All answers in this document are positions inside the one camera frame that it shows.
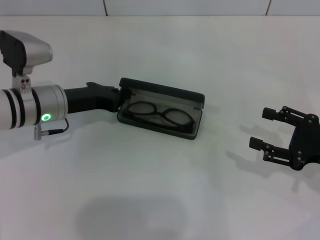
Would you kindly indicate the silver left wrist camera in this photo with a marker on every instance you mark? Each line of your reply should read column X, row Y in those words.
column 30, row 52

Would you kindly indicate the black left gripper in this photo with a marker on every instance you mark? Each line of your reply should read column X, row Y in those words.
column 90, row 98

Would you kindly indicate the black glasses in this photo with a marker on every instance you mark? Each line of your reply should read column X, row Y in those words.
column 160, row 114

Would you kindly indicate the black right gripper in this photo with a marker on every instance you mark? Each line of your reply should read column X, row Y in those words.
column 306, row 140

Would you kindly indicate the black glasses case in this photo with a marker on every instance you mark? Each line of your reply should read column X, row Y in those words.
column 160, row 90

